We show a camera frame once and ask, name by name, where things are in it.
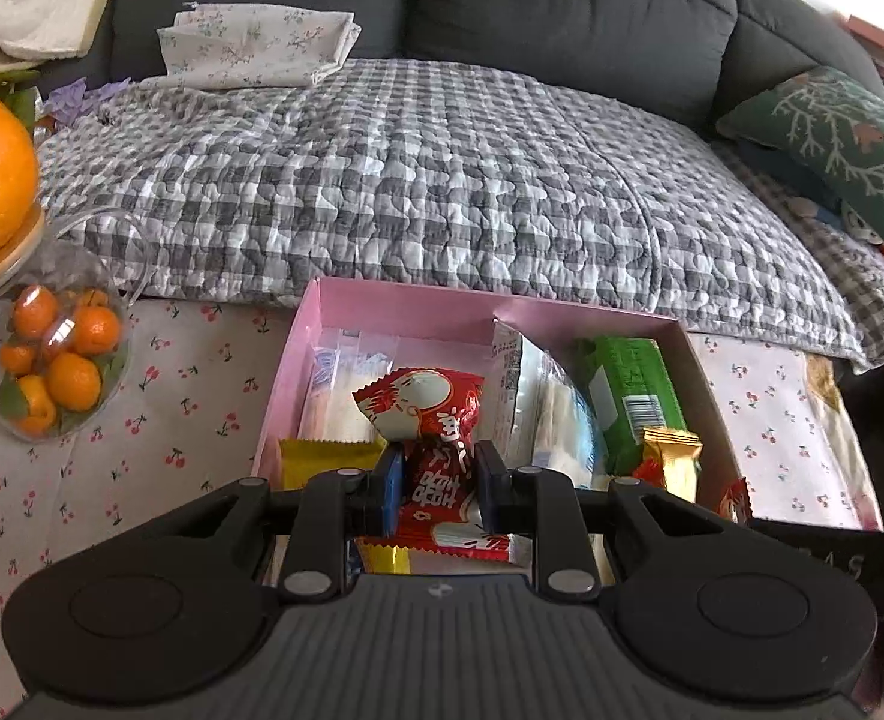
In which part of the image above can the glass jar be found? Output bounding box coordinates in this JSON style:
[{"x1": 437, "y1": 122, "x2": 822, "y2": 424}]
[{"x1": 0, "y1": 206, "x2": 151, "y2": 443}]

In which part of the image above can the pink cardboard box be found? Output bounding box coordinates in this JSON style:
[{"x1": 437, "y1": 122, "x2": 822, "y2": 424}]
[{"x1": 251, "y1": 276, "x2": 752, "y2": 593}]

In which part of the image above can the yellow snack packet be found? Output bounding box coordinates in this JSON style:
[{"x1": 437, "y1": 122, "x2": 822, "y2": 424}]
[{"x1": 278, "y1": 436, "x2": 387, "y2": 497}]

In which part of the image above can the cluster of small mandarins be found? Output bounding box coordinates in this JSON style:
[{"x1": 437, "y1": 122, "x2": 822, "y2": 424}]
[{"x1": 0, "y1": 285, "x2": 124, "y2": 437}]

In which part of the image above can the cherry print tablecloth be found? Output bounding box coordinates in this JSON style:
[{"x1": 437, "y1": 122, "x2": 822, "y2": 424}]
[{"x1": 0, "y1": 298, "x2": 884, "y2": 720}]

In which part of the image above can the wooden jar lid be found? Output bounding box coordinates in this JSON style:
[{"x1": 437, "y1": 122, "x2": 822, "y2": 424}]
[{"x1": 0, "y1": 206, "x2": 47, "y2": 305}]

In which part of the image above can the blue pillow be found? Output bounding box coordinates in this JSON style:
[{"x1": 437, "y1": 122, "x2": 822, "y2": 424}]
[{"x1": 734, "y1": 139, "x2": 846, "y2": 230}]

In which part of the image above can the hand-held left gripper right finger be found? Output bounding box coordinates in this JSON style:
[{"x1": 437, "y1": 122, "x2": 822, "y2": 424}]
[{"x1": 473, "y1": 441, "x2": 719, "y2": 602}]

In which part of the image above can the green patterned pillow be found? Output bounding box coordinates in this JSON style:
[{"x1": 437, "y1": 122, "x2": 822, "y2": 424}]
[{"x1": 715, "y1": 66, "x2": 884, "y2": 245}]

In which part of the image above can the white faced plush toy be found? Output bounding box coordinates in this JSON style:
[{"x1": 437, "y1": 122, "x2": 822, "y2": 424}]
[{"x1": 835, "y1": 199, "x2": 884, "y2": 245}]

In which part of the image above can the folded floral cloth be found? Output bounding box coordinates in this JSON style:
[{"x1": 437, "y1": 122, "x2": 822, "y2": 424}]
[{"x1": 157, "y1": 4, "x2": 364, "y2": 91}]

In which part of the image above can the dark grey sofa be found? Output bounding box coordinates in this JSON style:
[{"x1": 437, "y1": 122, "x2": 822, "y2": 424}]
[{"x1": 82, "y1": 0, "x2": 884, "y2": 143}]

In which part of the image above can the grey checked quilt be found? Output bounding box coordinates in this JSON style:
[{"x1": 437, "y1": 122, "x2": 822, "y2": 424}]
[{"x1": 37, "y1": 56, "x2": 884, "y2": 374}]

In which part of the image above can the green snack packet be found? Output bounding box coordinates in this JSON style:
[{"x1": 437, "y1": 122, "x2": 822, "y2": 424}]
[{"x1": 575, "y1": 336, "x2": 689, "y2": 475}]

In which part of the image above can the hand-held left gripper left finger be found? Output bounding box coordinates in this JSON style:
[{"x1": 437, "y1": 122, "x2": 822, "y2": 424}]
[{"x1": 161, "y1": 450, "x2": 407, "y2": 602}]

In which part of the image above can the long clear cracker packet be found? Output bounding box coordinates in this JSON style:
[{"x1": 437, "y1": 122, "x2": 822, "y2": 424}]
[{"x1": 297, "y1": 328, "x2": 399, "y2": 443}]

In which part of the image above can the clear rice cracker packet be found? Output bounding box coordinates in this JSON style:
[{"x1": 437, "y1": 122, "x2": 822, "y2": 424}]
[{"x1": 491, "y1": 319, "x2": 609, "y2": 494}]

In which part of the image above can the small red snack packet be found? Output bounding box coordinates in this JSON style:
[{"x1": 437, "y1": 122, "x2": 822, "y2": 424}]
[{"x1": 718, "y1": 476, "x2": 753, "y2": 526}]

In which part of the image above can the gold foil snack packet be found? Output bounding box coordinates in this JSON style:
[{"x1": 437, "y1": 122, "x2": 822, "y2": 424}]
[{"x1": 356, "y1": 538, "x2": 413, "y2": 577}]

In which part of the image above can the orange snack packet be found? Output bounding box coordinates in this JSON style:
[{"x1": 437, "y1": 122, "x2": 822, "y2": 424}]
[{"x1": 632, "y1": 426, "x2": 704, "y2": 505}]

